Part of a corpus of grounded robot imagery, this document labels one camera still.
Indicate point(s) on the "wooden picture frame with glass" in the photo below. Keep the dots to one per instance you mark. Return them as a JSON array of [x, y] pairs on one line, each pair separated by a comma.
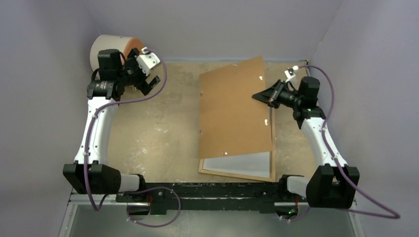
[[273, 147]]

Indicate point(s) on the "white cylindrical drum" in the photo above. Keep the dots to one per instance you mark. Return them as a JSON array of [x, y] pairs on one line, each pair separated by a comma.
[[121, 43]]

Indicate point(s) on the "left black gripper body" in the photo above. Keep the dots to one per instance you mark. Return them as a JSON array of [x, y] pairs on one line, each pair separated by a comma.
[[133, 74]]

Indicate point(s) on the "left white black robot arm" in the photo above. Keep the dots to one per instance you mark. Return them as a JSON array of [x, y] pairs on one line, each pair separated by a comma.
[[89, 173]]

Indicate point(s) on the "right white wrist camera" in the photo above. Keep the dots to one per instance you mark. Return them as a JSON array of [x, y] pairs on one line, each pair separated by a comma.
[[290, 74]]

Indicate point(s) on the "glossy printed photo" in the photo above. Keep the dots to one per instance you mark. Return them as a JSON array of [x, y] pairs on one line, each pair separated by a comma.
[[256, 165]]

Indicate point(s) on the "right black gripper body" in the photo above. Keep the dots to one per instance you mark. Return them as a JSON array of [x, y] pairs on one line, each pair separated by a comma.
[[287, 98]]

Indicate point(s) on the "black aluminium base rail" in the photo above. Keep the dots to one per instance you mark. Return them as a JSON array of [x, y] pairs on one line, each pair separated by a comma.
[[262, 197]]

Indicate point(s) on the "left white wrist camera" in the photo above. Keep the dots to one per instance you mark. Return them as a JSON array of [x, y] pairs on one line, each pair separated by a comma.
[[148, 60]]

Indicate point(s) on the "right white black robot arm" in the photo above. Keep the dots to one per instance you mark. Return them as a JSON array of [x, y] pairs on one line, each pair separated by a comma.
[[327, 163]]

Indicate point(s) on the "brown cardboard backing board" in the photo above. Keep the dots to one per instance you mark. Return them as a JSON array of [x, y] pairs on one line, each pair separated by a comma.
[[227, 90]]

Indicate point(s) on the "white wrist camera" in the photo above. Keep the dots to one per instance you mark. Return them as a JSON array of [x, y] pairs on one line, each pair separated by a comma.
[[290, 74], [148, 60]]

